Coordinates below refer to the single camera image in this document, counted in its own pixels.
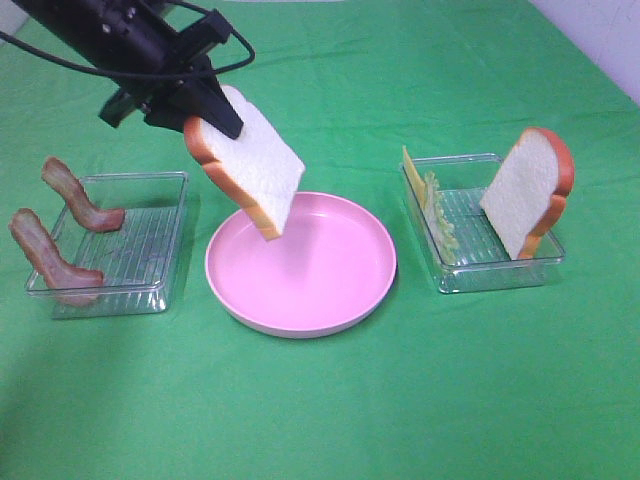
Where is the left clear plastic tray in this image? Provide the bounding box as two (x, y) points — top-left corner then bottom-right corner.
(25, 171), (189, 319)

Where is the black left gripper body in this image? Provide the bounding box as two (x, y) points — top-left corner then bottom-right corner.
(17, 1), (232, 127)

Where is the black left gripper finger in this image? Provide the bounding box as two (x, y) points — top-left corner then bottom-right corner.
(179, 77), (242, 139)
(144, 97), (200, 133)

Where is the green lettuce leaf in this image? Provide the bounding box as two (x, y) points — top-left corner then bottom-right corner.
(422, 171), (459, 264)

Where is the yellow cheese slice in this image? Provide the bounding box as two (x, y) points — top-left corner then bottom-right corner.
(402, 145), (429, 212)

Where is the bacon strip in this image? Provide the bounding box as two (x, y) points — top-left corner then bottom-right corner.
(8, 208), (104, 290)
(41, 156), (125, 233)

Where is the pink round plate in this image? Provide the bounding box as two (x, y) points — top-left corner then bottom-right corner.
(204, 192), (397, 338)

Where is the green tablecloth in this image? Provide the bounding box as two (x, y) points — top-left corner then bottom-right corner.
(1, 1), (639, 479)

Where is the clear plastic tray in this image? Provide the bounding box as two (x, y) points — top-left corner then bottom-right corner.
(25, 171), (189, 319)
(400, 153), (565, 293)

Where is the right clear plastic tray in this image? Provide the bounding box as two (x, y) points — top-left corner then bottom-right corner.
(400, 153), (565, 293)

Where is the bread slice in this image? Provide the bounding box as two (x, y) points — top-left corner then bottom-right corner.
(184, 85), (305, 241)
(480, 127), (575, 260)

